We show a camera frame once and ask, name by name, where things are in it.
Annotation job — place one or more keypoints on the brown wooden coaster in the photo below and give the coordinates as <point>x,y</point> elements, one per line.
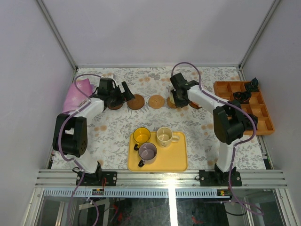
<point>136,103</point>
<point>115,107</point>
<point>194,105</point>

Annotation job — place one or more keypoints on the white mug green handle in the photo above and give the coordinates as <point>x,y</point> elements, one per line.
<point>171,97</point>

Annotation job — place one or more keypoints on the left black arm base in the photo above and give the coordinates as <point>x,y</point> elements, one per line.
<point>99,178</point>

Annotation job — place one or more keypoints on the yellow glass mug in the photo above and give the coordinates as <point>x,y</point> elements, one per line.
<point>141,135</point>

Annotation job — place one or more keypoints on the black bundle lower compartment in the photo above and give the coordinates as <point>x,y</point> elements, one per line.
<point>255,121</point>

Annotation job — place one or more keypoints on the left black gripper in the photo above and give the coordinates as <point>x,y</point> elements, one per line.
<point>121,93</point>

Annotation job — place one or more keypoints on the aluminium front rail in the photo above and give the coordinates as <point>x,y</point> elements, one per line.
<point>250,179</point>

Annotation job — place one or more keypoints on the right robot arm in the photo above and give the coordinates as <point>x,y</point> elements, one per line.
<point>230,121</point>

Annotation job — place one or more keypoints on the woven rattan coaster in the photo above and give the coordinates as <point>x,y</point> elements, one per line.
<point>156,101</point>
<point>170,104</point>

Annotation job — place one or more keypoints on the woven rattan coaster front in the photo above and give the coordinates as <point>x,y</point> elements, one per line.
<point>156,101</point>

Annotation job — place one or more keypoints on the purple snowflake cloth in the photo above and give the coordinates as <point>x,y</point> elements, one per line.
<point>74,98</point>

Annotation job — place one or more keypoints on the woven rattan coaster back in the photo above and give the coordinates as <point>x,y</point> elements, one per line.
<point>170,104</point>

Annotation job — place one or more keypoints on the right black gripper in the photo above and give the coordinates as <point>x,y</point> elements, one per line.
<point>179,104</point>

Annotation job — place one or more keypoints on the black bundle top compartment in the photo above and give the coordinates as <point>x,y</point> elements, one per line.
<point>252,86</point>

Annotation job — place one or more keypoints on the black bundle middle compartment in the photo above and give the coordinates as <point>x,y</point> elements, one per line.
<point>242,97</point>

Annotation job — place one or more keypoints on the purple ceramic mug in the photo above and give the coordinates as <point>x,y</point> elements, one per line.
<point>147,153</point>

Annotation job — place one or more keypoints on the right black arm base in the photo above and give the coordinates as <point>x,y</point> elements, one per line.
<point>218,178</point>

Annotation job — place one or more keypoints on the yellow plastic tray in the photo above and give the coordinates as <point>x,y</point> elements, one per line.
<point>169,159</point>

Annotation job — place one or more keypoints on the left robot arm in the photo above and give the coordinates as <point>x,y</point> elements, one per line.
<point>71,136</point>

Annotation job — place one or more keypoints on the black bundle compartment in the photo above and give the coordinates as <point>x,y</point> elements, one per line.
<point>242,97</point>
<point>252,86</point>
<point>255,121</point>

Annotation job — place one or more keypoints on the cream ceramic mug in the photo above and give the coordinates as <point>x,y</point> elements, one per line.
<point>165,137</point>

